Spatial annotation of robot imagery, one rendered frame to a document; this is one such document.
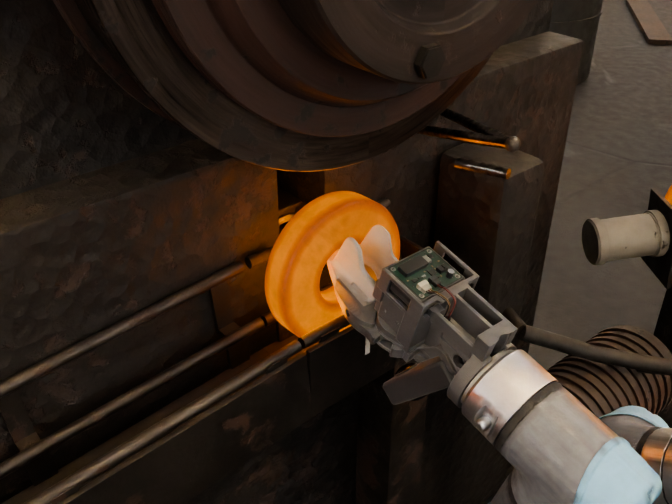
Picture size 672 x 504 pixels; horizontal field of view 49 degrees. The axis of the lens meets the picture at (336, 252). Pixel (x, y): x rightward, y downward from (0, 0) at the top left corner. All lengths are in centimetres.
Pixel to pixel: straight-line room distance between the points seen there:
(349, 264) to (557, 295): 141
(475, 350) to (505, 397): 4
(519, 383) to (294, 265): 23
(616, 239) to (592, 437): 42
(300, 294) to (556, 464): 28
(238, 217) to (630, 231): 50
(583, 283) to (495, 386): 154
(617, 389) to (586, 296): 110
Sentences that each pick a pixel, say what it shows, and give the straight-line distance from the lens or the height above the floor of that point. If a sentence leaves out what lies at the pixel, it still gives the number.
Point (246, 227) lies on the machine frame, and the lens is 73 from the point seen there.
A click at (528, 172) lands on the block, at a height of 79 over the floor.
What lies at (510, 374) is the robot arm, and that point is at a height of 76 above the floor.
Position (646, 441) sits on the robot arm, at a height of 66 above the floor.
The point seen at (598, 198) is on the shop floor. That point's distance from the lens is 260.
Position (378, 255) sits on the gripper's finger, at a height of 77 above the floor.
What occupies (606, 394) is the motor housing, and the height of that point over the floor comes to 53.
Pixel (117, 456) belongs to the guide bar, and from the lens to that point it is 65.
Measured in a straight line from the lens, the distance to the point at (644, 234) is 100.
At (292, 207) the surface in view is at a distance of 80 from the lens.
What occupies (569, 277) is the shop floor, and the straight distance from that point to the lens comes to 215.
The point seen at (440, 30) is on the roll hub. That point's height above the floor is 101.
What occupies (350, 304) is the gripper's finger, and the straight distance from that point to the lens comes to 69.
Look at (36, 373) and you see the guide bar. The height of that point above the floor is 74.
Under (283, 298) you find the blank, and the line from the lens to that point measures 70.
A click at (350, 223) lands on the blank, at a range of 72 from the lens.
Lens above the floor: 116
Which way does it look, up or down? 32 degrees down
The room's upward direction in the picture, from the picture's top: straight up
